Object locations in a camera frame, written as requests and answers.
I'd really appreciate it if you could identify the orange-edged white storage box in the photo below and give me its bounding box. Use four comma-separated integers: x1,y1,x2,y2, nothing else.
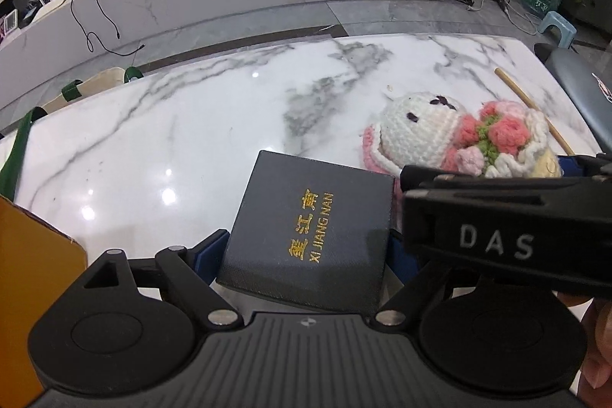
0,195,88,408

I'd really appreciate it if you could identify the small desk clock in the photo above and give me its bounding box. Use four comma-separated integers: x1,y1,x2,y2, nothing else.
0,12,22,37

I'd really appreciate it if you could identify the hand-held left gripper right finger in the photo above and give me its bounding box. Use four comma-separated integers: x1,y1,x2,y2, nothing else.
369,230,474,332

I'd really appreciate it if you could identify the white marble desktop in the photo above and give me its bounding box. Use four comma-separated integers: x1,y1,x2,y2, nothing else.
0,33,603,318

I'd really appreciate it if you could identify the crochet rabbit doll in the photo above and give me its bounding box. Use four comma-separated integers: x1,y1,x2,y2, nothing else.
361,91,564,229

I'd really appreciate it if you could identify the green strap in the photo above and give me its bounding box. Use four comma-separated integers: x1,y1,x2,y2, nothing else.
0,109,36,201

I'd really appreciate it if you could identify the grey upholstered chair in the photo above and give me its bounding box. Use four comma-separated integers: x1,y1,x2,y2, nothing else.
533,42,612,151

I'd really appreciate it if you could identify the cream tote bag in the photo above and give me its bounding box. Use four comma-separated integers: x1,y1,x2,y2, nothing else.
38,66,144,117

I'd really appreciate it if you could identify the small blue plastic stool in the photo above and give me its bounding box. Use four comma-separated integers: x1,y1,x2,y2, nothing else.
540,10,578,50

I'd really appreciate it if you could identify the dark grey gift box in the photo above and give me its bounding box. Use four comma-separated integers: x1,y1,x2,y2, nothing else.
215,150,397,315

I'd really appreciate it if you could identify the person's right hand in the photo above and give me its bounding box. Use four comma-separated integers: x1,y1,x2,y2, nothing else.
578,296,612,408

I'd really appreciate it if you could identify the wooden stick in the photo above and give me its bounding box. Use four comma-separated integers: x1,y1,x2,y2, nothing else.
495,67,575,155

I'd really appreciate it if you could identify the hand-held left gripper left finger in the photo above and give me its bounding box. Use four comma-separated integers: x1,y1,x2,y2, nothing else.
83,229,244,332

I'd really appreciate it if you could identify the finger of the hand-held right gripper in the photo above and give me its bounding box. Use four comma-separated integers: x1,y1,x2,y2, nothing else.
559,152,612,179
400,164,612,199

